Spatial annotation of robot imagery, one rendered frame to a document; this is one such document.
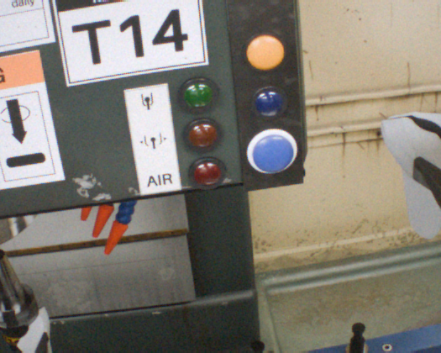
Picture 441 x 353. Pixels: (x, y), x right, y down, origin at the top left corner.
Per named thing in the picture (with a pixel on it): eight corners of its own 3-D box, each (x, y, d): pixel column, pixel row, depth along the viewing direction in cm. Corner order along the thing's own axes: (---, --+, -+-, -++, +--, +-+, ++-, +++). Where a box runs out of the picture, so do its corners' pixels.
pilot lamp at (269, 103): (286, 116, 55) (284, 89, 53) (254, 120, 54) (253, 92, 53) (284, 113, 55) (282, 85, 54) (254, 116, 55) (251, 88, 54)
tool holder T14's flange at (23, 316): (39, 294, 92) (34, 279, 91) (39, 327, 87) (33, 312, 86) (-7, 301, 91) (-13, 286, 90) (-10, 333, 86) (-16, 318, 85)
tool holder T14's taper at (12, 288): (27, 284, 90) (13, 241, 86) (26, 308, 86) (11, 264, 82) (-6, 289, 89) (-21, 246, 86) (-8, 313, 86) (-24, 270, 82)
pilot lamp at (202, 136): (220, 149, 55) (217, 121, 54) (189, 153, 55) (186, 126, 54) (219, 144, 56) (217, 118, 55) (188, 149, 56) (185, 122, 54)
